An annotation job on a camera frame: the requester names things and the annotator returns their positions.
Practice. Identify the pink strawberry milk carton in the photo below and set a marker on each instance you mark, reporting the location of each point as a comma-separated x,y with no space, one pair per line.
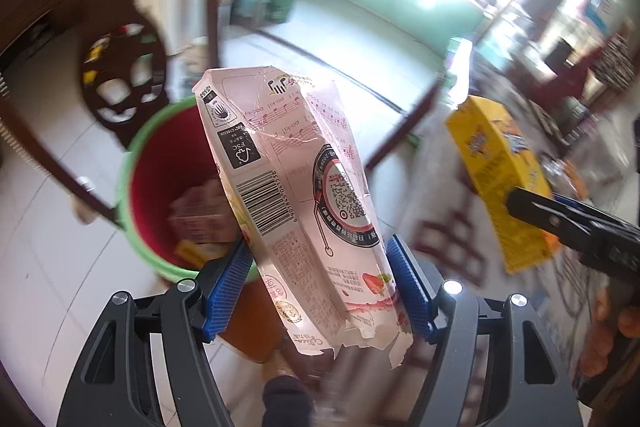
291,171

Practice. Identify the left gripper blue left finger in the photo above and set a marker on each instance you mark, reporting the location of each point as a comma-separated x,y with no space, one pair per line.
222,280

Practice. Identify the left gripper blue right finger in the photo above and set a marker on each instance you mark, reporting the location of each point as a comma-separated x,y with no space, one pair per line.
418,282

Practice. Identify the yellow drink carton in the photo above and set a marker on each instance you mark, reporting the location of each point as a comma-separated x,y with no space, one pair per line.
499,160

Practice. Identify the red green-rimmed trash bucket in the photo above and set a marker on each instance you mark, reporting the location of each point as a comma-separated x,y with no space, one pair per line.
167,156

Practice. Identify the person's right hand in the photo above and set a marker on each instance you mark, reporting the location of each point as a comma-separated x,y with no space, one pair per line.
600,340

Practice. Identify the yellow white medicine box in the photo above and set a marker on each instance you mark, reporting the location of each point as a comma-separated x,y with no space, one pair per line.
197,255

